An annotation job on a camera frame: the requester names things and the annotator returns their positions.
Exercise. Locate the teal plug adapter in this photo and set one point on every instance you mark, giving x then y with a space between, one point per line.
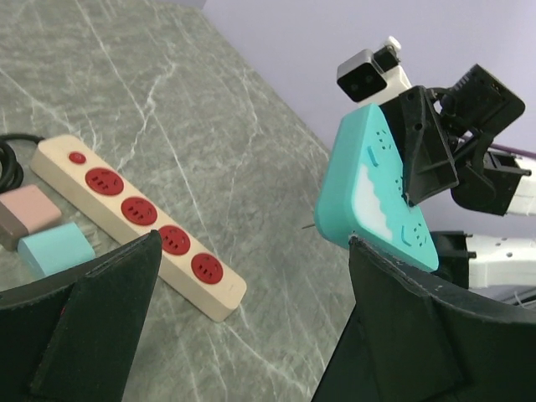
49 252

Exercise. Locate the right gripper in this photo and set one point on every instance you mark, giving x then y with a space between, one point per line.
480 180

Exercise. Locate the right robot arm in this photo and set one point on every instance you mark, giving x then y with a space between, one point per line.
478 250

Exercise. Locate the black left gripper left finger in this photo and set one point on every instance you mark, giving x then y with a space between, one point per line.
73 336

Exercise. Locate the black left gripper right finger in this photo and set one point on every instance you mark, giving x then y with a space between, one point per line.
413 336

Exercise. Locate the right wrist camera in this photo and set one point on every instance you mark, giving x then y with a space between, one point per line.
374 76

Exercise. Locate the beige red power strip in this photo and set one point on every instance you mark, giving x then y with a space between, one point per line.
99 192

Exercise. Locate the teal triangular power strip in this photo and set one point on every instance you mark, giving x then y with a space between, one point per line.
362 193

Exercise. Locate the brown pink plug adapter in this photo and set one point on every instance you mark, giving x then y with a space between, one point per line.
25 211

